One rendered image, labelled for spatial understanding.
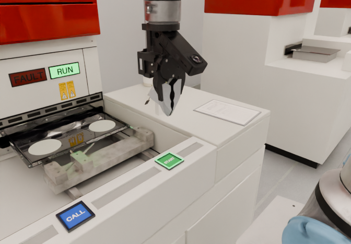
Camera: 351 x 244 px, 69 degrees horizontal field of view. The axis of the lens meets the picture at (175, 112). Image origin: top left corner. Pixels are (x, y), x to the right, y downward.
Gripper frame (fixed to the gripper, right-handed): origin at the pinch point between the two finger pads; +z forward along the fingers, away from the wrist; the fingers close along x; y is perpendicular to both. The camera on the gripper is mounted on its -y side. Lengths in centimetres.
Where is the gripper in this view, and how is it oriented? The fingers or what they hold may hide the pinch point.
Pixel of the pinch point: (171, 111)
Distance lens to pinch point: 61.4
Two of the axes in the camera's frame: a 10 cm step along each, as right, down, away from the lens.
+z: 0.0, 9.1, 4.1
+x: -7.0, 2.9, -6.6
